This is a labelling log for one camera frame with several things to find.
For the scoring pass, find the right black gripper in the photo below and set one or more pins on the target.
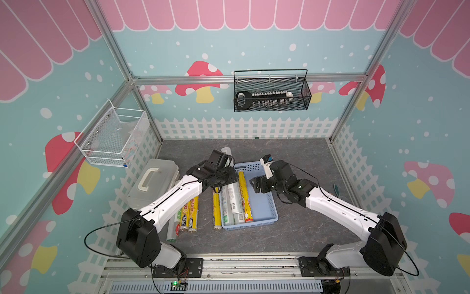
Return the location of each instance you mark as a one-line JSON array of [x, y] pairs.
[[263, 179]]

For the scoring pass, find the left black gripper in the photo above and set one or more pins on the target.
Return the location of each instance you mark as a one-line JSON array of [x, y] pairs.
[[232, 176]]

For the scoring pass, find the white green-label wrap roll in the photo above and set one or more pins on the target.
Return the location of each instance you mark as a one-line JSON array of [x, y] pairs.
[[236, 206]]

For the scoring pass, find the white green wrap roll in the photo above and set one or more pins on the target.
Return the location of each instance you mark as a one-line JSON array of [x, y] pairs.
[[227, 151]]

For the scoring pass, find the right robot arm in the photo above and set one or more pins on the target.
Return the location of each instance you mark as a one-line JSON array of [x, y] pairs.
[[381, 242]]

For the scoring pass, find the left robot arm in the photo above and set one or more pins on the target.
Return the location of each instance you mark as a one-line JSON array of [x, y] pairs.
[[138, 233]]

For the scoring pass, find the yellow wrap roll by basket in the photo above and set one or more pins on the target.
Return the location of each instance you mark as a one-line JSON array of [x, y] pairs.
[[217, 219]]

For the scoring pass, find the blue plastic basket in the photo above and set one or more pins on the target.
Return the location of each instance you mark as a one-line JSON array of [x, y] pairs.
[[263, 206]]

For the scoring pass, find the translucent plastic storage box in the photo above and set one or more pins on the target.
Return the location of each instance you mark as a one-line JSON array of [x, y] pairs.
[[158, 177]]

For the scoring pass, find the black socket bit holder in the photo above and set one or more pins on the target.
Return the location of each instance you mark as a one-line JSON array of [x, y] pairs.
[[245, 100]]

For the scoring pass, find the green circuit board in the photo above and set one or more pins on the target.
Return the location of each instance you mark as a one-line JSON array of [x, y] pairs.
[[178, 286]]

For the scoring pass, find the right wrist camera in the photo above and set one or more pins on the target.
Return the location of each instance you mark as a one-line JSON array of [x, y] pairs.
[[266, 161]]

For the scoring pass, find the green handled tool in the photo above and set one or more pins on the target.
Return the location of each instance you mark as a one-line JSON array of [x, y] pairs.
[[337, 190]]

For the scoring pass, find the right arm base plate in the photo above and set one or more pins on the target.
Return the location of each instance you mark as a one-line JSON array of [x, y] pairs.
[[320, 267]]

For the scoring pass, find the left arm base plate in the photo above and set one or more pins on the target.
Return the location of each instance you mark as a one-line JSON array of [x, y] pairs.
[[186, 268]]

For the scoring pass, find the black wire wall basket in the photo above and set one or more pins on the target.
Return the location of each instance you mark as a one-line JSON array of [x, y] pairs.
[[261, 81]]

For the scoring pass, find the white wire wall basket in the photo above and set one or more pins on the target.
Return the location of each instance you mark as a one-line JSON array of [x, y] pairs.
[[114, 135]]

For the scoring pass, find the grey cable duct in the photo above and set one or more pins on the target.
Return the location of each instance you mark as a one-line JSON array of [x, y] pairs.
[[219, 287]]

